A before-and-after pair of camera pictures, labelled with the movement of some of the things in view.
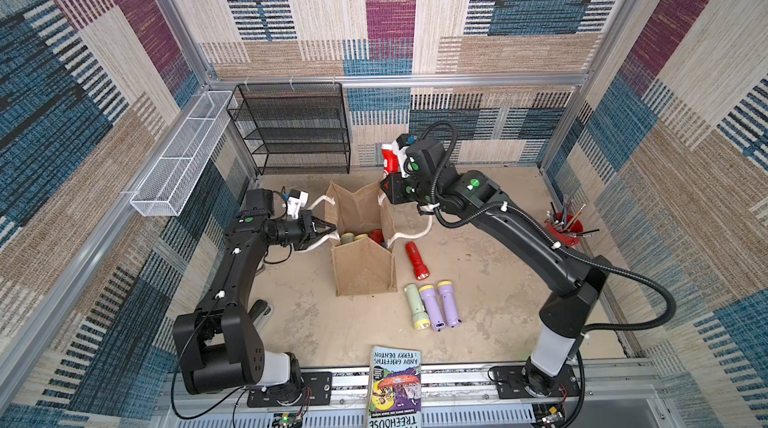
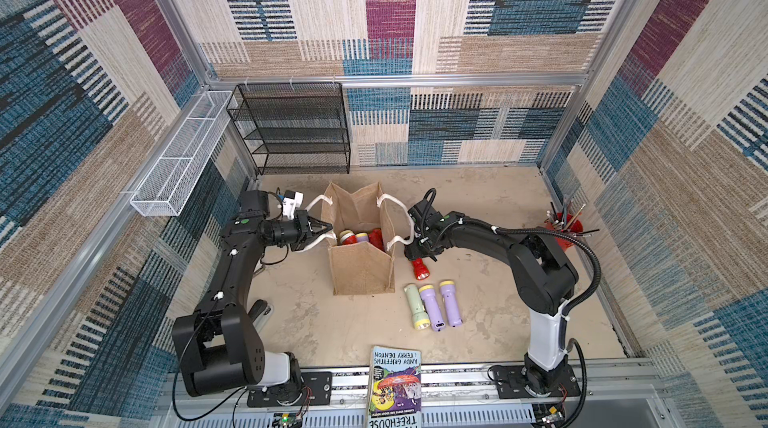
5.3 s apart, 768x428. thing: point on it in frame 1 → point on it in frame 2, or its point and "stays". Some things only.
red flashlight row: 390,159 → 347,237
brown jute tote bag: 363,254 stays
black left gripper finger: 320,227 stays
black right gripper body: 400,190 → 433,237
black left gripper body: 297,233 stays
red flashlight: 420,269 stays
